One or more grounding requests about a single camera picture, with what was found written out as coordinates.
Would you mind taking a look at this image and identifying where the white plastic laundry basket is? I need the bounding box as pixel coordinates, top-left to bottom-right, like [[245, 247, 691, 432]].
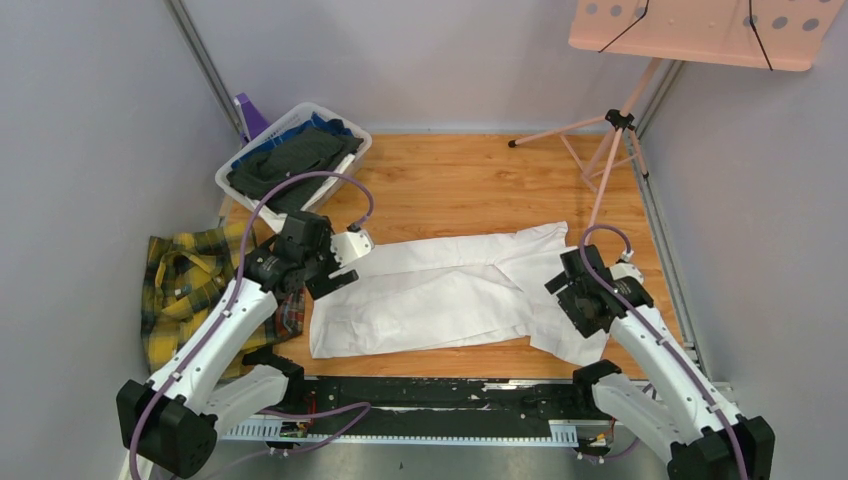
[[215, 102, 373, 233]]

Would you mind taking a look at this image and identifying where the white long sleeve shirt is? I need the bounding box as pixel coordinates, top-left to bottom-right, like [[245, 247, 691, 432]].
[[309, 222, 608, 366]]

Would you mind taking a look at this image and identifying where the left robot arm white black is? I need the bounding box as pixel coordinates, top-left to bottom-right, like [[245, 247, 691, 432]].
[[117, 211, 375, 478]]

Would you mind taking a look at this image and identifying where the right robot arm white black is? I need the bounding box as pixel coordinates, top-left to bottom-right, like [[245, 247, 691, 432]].
[[545, 245, 776, 479]]

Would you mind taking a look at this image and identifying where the red blue plaid shirt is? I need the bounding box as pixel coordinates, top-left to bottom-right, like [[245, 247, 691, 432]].
[[274, 288, 305, 343]]

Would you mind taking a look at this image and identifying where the dark striped shirt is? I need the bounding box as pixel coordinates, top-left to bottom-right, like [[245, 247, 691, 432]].
[[218, 127, 364, 201]]

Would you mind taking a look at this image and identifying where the yellow plaid shirt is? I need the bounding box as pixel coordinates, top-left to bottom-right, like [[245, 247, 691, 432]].
[[141, 222, 257, 372]]

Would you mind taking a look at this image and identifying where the blue shirt in basket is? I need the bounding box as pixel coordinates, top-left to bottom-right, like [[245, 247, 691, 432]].
[[230, 112, 354, 169]]

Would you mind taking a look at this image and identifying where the purple wedge object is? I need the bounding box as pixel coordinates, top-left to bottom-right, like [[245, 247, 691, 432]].
[[233, 93, 270, 145]]

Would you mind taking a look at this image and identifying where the pink music stand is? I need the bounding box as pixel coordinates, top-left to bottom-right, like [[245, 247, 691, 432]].
[[546, 0, 844, 225]]

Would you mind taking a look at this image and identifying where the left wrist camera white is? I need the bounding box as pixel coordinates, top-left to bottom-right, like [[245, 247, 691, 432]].
[[330, 229, 375, 267]]

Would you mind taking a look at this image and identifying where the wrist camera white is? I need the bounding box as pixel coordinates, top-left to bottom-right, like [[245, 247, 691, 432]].
[[609, 249, 645, 284], [330, 229, 375, 267]]

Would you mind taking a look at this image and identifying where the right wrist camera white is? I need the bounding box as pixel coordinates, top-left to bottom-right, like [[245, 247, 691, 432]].
[[609, 249, 645, 284]]

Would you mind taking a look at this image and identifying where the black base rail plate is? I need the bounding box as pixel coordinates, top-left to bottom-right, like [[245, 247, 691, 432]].
[[271, 376, 611, 439]]

